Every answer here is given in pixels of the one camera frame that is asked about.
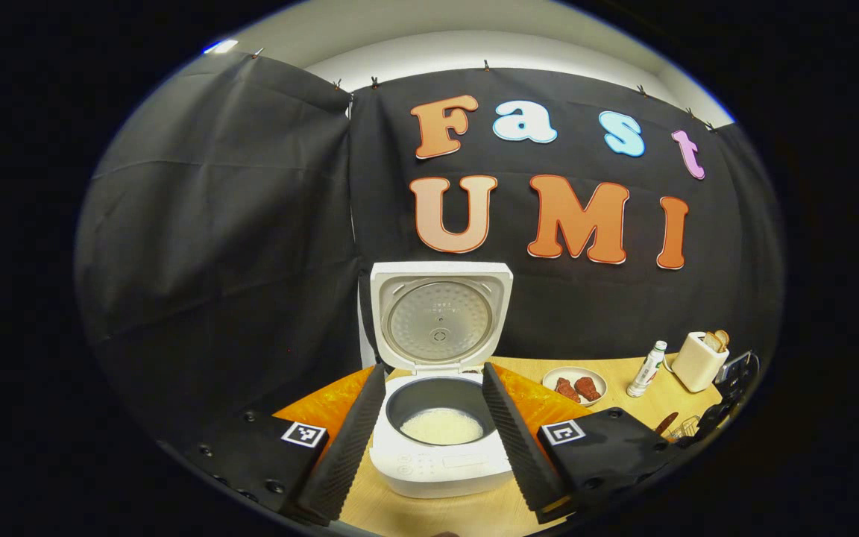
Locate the black backdrop cloth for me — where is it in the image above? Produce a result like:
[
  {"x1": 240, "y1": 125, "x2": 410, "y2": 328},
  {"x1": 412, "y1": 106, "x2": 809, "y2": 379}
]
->
[{"x1": 75, "y1": 52, "x2": 784, "y2": 448}]

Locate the beige round plate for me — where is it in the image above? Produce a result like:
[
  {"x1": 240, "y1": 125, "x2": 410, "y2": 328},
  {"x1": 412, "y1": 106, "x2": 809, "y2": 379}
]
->
[{"x1": 542, "y1": 366, "x2": 608, "y2": 407}]

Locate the white rice cooker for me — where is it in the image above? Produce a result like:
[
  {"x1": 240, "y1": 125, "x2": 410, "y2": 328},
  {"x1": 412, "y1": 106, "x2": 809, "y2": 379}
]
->
[{"x1": 359, "y1": 261, "x2": 516, "y2": 499}]

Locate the metal wire chopstick holder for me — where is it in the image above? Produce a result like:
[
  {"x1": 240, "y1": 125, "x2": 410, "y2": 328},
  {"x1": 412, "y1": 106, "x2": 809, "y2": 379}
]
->
[{"x1": 661, "y1": 416, "x2": 701, "y2": 442}]

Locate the cream toaster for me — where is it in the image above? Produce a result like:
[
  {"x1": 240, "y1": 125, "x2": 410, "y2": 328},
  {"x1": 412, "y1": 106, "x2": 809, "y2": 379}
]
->
[{"x1": 670, "y1": 331, "x2": 730, "y2": 393}]

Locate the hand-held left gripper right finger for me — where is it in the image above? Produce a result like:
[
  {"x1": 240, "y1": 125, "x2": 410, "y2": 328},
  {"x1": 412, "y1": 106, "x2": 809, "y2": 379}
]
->
[{"x1": 482, "y1": 362, "x2": 687, "y2": 524}]

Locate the white rice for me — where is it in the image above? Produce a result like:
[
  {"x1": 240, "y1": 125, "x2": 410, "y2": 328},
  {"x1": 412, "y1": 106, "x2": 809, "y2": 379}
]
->
[{"x1": 400, "y1": 408, "x2": 484, "y2": 446}]

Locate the white bottle green label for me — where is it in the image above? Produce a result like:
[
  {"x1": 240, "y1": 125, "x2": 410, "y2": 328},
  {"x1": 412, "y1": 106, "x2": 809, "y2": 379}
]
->
[{"x1": 626, "y1": 341, "x2": 667, "y2": 398}]

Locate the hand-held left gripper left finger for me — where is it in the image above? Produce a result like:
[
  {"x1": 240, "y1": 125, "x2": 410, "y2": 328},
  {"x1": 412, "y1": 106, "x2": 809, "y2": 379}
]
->
[{"x1": 187, "y1": 363, "x2": 387, "y2": 527}]

